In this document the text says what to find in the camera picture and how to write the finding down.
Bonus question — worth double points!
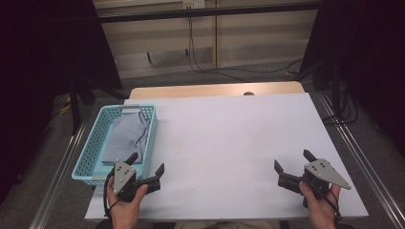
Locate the right hand-held gripper cable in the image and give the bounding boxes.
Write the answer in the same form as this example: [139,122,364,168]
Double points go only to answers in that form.
[304,179,343,220]

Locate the light blue plastic basket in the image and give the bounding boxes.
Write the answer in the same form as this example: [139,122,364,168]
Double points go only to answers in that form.
[71,104,159,187]

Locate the black floor cable bundle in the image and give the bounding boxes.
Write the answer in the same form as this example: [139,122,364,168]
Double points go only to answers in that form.
[321,81,360,126]

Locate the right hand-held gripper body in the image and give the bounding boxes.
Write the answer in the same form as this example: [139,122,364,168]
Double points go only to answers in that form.
[277,157,352,200]

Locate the yellow floor cable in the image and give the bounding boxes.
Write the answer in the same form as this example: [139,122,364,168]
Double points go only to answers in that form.
[57,94,73,116]

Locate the aluminium floor rail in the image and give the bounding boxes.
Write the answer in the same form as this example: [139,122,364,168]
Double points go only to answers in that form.
[28,118,94,229]
[316,91,405,229]

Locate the white wall outlet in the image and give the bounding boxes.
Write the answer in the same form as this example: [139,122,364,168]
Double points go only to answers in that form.
[182,0,206,10]

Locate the left hand-held gripper cable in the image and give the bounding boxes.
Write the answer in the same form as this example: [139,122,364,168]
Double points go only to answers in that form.
[102,170,121,221]

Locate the white table board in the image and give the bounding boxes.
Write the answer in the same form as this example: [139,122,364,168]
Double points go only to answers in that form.
[84,93,370,222]

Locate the black hanging cables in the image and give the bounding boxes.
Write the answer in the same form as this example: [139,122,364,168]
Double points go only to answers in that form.
[184,16,304,83]

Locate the wooden table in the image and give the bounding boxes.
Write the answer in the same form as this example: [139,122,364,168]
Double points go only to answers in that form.
[128,80,306,100]

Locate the black stand legs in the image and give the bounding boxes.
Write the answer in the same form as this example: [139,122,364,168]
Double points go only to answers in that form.
[67,74,129,135]

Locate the person's right hand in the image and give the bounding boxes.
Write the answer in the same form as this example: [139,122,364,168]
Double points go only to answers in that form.
[298,180,342,226]

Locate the black horizontal bar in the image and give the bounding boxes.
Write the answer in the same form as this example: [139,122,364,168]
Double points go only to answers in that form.
[97,2,322,24]

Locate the grey shorts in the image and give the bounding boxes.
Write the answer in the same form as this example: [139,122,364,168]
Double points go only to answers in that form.
[101,111,152,166]

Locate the black upright stand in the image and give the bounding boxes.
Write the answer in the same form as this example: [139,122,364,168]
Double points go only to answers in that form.
[330,60,342,119]

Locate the hand-held gripper cable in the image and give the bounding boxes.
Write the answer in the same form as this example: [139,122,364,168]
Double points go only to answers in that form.
[102,170,121,221]
[304,179,343,220]

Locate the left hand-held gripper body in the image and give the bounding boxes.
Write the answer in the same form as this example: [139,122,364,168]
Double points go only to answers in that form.
[107,159,162,203]

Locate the black curtain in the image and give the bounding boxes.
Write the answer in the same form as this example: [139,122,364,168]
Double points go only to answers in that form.
[298,0,405,157]
[0,0,124,205]

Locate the person's left hand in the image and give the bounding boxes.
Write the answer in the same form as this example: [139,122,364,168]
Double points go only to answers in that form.
[106,177,150,225]

